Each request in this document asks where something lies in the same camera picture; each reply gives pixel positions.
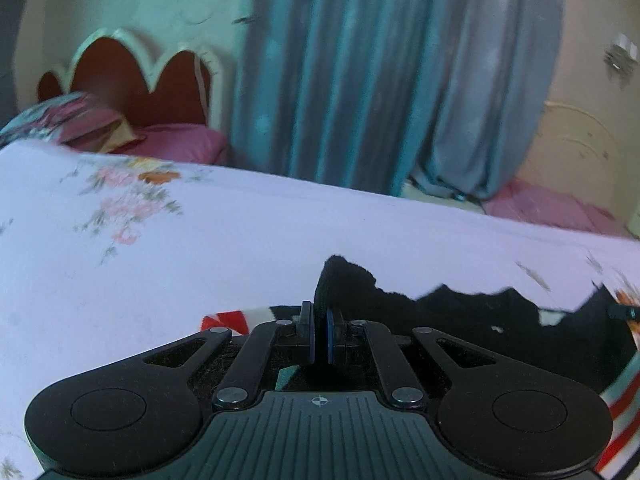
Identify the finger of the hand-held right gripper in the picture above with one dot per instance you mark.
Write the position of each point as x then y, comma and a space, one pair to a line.
622, 311

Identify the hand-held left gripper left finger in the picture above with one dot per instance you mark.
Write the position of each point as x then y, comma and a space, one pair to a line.
310, 337

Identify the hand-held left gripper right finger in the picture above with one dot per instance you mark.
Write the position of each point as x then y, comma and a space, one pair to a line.
331, 337

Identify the striped cartoon sweater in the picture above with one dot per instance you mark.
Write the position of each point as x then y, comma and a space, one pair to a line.
450, 310

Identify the pink bedsheet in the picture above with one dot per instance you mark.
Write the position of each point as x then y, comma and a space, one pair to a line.
550, 207

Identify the cream curved headboard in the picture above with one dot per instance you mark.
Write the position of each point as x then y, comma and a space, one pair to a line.
575, 145

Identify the bed with floral sheet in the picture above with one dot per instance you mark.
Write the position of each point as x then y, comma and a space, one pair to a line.
150, 270

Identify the pink pillow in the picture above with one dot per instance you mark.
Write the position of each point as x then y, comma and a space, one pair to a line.
185, 142

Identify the blue grey curtain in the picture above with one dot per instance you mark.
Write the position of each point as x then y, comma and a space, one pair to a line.
375, 70

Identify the red scalloped headboard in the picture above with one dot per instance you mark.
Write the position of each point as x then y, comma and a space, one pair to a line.
120, 75

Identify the floral pillow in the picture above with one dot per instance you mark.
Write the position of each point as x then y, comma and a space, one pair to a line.
65, 120

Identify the glass wall lamp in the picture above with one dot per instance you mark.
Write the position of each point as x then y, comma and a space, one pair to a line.
620, 55

